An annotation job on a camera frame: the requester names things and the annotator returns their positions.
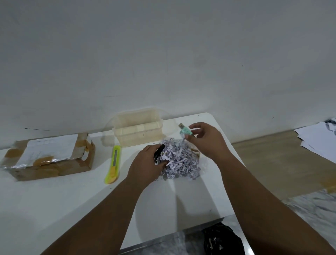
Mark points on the white paper sheets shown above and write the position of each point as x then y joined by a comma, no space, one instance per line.
315,139

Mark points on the taped brown cardboard box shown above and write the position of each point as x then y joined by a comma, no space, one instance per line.
52,157

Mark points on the shredded paper filler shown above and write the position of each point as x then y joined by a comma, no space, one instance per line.
181,160

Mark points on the green cosmetic tube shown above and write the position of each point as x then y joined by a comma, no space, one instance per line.
186,130

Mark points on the person's right hand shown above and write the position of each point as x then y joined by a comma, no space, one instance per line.
212,147

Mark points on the black trash bag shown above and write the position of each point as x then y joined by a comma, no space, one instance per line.
223,239

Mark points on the person's left forearm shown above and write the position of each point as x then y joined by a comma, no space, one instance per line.
99,223

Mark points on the clear plastic container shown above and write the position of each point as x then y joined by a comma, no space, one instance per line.
139,131

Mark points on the yellow utility knife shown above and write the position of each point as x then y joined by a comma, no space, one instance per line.
114,163

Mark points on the person's left hand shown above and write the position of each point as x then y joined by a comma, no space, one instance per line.
143,168

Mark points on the person's right forearm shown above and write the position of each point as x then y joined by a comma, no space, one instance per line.
262,215

